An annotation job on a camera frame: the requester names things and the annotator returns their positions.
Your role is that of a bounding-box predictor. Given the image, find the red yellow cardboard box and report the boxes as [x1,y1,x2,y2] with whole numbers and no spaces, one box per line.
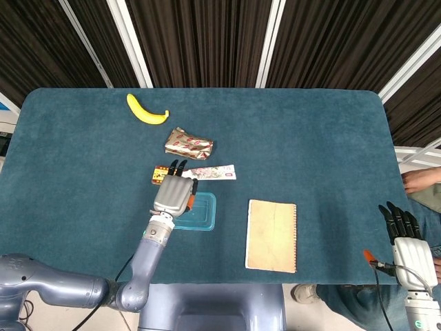
[151,165,177,186]

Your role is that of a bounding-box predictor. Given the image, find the bystander bare hand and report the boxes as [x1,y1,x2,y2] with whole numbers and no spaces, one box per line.
[401,167,441,194]

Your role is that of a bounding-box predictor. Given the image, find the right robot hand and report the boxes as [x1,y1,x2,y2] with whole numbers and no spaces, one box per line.
[363,201,438,293]

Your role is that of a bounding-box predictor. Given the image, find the teal tablecloth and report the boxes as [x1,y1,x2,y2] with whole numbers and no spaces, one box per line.
[0,87,414,285]

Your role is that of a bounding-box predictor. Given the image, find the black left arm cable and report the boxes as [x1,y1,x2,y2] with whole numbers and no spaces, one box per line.
[72,254,136,331]

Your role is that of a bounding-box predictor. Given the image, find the yellow spiral notebook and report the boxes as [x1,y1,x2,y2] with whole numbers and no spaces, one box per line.
[245,199,298,274]

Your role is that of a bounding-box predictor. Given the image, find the gold foil snack packet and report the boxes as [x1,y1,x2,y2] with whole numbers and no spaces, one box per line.
[164,126,214,161]

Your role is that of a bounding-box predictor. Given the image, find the white frame post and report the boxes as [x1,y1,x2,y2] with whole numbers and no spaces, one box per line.
[58,0,114,88]
[106,0,154,88]
[255,0,287,88]
[378,32,441,104]

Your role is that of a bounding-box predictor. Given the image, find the blue-grey robot torso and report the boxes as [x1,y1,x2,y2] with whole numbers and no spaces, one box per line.
[137,283,287,331]

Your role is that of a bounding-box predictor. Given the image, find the teal container lid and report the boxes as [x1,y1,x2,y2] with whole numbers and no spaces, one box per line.
[173,192,218,232]

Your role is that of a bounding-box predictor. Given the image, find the yellow banana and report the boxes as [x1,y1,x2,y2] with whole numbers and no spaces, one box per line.
[125,93,170,126]

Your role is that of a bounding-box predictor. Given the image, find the olive green garment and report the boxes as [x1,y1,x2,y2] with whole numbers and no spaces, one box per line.
[408,184,441,213]

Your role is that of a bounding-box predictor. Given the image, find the white metal frame rails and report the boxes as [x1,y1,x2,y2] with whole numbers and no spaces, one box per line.
[394,137,441,168]

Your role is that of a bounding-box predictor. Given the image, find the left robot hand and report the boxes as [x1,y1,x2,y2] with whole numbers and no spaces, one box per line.
[150,159,200,218]

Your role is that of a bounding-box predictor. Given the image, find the grey sneaker shoe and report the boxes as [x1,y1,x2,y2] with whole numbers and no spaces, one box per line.
[291,283,320,305]

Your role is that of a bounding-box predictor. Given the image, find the dark pleated curtain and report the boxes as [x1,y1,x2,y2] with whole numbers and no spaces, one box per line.
[0,0,441,149]

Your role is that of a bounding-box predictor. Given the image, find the black right hand cable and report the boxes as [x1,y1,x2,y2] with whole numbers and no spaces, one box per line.
[371,263,396,331]

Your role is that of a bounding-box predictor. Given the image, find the white pink snack packet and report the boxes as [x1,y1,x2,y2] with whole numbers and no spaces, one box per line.
[180,164,238,181]

